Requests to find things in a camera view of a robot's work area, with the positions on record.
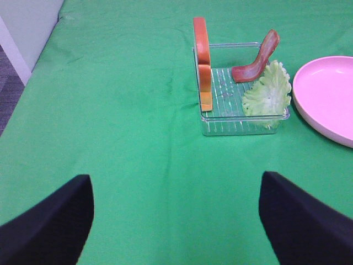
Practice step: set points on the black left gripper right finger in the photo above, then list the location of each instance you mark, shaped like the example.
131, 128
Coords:
300, 228

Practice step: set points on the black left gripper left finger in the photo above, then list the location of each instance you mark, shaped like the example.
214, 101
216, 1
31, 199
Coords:
55, 230

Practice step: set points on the green lettuce leaf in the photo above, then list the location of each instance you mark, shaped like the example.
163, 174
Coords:
270, 94

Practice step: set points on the bacon strip from box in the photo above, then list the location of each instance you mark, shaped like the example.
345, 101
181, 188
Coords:
251, 72

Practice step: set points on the bread slice from box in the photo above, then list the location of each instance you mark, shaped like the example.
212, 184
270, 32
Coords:
203, 63

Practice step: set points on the clear plastic box left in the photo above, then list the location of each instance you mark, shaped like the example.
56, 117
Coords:
226, 116

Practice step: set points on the pink round plate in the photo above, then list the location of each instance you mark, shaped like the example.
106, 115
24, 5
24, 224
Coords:
322, 93

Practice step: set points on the green tablecloth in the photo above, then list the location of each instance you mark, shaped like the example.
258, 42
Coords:
114, 95

